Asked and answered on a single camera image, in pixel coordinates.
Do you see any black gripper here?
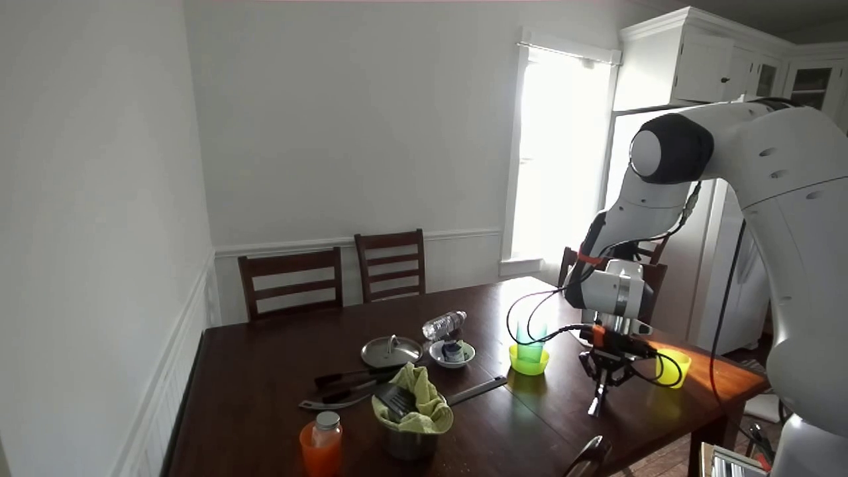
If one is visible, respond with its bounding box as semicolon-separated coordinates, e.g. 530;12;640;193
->
577;340;643;400

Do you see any yellow plastic cup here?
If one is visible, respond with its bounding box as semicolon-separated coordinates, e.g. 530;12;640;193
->
651;344;693;393

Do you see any green plastic cup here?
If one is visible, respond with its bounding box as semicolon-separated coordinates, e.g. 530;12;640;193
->
505;342;552;379

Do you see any white refrigerator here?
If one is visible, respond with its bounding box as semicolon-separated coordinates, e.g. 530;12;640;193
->
605;107;770;356

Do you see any robot mounting stand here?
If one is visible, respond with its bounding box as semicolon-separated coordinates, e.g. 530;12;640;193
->
700;440;770;477

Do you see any white bowl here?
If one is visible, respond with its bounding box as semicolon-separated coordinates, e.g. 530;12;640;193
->
424;337;480;371

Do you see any clear plastic water bottle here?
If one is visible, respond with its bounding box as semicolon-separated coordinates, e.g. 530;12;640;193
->
419;307;471;344

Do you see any yellow-green cloth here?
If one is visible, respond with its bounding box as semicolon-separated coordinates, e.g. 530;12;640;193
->
369;360;455;439

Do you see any metal pot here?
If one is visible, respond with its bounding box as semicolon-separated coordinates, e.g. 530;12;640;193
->
374;388;454;465

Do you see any metal pot lid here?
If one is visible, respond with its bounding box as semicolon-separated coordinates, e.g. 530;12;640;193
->
358;333;424;371

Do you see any bright window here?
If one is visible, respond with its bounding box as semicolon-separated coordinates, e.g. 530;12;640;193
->
505;37;617;268

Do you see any black spatula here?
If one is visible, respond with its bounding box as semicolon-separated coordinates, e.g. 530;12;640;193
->
312;367;399;395

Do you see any dark metal ladle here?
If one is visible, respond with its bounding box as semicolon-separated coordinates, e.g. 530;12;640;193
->
297;379;393;417

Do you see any orange juice bottle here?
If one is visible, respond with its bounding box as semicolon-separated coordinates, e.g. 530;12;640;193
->
297;409;344;477

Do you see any tall white cabinet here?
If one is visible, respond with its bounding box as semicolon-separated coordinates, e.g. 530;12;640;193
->
617;7;797;110

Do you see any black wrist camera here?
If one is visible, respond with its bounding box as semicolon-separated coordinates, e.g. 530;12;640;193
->
581;323;658;359

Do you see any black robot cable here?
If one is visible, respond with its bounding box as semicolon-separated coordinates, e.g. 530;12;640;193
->
503;176;753;393

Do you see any white glass-door wall cabinet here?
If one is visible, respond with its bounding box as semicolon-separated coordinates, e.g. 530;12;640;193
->
750;44;848;115

